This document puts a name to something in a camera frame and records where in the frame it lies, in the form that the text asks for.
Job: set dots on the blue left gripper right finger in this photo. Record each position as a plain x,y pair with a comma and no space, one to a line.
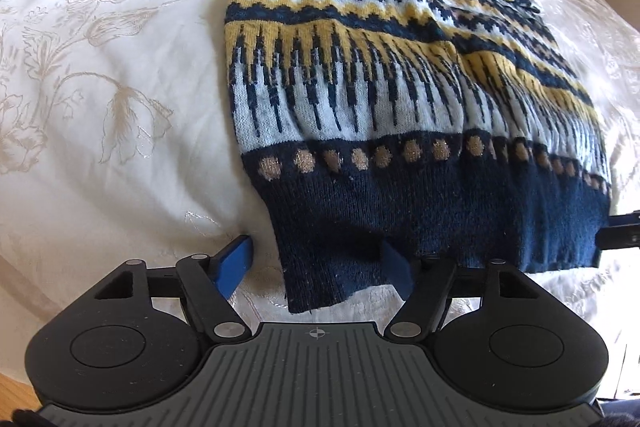
398,271

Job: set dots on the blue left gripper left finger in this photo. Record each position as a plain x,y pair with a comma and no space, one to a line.
229,266

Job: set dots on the navy yellow patterned knit sweater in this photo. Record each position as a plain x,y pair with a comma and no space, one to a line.
447,128

